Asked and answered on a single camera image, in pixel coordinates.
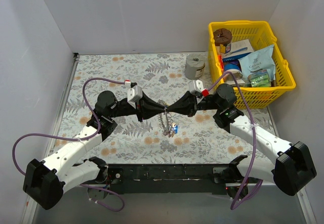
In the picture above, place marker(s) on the aluminium frame rail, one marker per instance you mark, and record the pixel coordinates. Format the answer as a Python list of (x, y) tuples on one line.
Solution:
[(29, 211)]

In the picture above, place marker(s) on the white blue box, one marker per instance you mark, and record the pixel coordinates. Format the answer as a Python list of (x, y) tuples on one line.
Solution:
[(240, 47)]

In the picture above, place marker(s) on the blue cassava chips bag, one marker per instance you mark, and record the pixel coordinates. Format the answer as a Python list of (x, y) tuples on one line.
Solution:
[(258, 60)]

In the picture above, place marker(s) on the floral table mat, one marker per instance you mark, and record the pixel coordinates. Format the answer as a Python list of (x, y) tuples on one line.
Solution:
[(162, 77)]

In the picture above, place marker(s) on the green snack packet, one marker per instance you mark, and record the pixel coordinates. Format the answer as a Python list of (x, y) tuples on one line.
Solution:
[(259, 79)]

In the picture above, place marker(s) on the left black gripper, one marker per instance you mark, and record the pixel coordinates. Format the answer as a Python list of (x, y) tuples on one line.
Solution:
[(140, 108)]

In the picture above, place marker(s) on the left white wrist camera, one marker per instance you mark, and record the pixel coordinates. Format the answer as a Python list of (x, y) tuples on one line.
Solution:
[(134, 94)]

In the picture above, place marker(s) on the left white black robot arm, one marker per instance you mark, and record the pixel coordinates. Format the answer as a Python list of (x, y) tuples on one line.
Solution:
[(46, 181)]

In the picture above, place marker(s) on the brown lidded can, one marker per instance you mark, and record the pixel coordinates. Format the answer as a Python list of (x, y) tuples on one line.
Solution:
[(223, 39)]

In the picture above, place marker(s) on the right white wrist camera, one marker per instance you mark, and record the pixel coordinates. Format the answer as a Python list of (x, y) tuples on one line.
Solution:
[(196, 87)]

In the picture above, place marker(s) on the large silver keyring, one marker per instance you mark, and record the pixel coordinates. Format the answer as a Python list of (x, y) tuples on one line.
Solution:
[(166, 124)]

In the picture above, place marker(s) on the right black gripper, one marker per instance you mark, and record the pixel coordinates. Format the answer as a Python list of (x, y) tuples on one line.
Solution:
[(192, 105)]

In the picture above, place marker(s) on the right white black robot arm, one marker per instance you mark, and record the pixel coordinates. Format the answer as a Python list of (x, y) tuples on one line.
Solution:
[(290, 165)]

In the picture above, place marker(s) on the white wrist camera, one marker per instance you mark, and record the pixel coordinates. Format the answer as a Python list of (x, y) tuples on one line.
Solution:
[(196, 87), (134, 94)]

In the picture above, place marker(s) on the yellow plastic basket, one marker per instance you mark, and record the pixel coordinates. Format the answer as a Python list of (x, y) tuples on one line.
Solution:
[(245, 55)]

